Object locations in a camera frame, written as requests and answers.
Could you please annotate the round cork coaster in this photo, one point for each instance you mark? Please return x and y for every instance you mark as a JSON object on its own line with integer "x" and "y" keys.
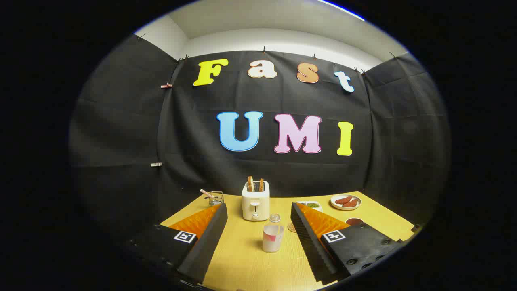
{"x": 291, "y": 227}

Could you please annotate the white rectangular dish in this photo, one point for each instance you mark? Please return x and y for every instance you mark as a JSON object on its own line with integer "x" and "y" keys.
{"x": 313, "y": 205}

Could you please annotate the toast slice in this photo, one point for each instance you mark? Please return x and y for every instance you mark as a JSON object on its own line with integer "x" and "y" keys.
{"x": 251, "y": 184}
{"x": 261, "y": 184}

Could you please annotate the brown sausage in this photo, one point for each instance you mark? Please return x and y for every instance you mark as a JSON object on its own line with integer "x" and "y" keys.
{"x": 343, "y": 200}
{"x": 350, "y": 203}

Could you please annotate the wooden table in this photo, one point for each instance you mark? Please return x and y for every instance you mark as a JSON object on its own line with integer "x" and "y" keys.
{"x": 250, "y": 262}

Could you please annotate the white toaster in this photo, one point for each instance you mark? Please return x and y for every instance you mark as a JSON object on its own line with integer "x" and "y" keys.
{"x": 255, "y": 202}

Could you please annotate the beige cup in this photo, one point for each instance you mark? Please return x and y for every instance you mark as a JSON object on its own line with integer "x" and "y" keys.
{"x": 354, "y": 221}

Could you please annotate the pink straw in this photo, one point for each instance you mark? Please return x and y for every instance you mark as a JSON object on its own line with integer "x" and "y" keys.
{"x": 206, "y": 193}

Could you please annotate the round white plate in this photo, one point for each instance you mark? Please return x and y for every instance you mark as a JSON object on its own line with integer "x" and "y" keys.
{"x": 345, "y": 207}

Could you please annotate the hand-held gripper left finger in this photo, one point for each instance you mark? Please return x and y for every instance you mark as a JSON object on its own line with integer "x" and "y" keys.
{"x": 208, "y": 242}

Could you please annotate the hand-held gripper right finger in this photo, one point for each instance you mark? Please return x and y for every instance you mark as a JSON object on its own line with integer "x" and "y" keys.
{"x": 311, "y": 246}

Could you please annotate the clear glass juice bottle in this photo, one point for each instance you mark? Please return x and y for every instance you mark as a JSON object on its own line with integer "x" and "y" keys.
{"x": 272, "y": 240}

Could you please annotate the small glass jar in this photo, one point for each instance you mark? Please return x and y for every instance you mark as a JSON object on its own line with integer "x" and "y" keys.
{"x": 217, "y": 199}

